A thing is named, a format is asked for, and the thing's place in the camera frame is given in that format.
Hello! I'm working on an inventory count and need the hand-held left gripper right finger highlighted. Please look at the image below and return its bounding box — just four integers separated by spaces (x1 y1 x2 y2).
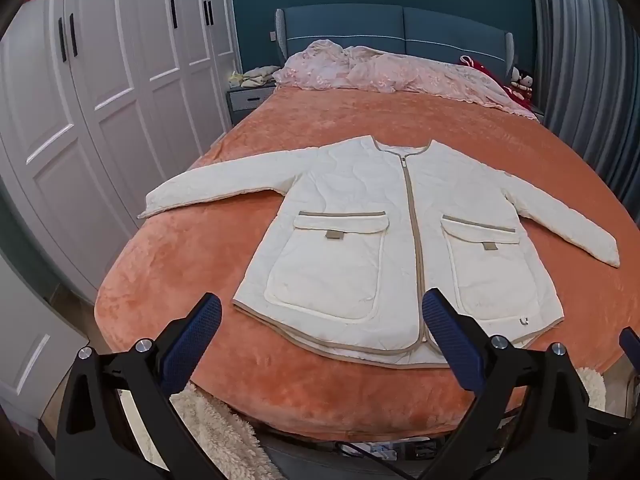
421 287 591 480

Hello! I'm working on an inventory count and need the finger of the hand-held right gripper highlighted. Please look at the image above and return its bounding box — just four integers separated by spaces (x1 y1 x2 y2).
619 326 640 362

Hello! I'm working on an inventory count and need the bed with orange blanket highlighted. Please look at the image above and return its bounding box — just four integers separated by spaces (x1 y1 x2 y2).
94 85 640 443

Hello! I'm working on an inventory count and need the beige clothes pile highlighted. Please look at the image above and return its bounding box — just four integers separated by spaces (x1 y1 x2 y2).
227 65 281 88

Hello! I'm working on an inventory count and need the pink lace bedspread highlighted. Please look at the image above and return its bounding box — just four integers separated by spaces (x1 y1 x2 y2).
272 39 538 120

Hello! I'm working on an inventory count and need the grey nightstand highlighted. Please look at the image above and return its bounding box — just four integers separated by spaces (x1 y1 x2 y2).
226 84 278 126

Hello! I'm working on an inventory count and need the blue padded headboard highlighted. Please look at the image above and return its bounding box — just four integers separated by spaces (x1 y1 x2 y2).
275 6 516 76

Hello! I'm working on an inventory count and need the white wardrobe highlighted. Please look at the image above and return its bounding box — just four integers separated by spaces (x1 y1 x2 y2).
0 0 241 426

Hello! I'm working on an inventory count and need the grey blue curtain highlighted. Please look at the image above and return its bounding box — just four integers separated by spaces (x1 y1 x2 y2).
527 0 640 201

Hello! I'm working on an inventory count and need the cream fleece cloth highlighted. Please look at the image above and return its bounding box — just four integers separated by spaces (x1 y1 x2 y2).
167 367 607 480

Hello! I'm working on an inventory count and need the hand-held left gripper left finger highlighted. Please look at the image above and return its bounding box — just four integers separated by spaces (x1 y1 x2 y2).
55 292 223 480

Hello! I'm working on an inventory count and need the white quilted jacket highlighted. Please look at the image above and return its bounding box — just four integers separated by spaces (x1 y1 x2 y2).
137 135 621 370

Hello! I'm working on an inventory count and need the black cable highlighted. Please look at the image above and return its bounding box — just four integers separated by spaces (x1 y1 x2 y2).
332 441 421 480

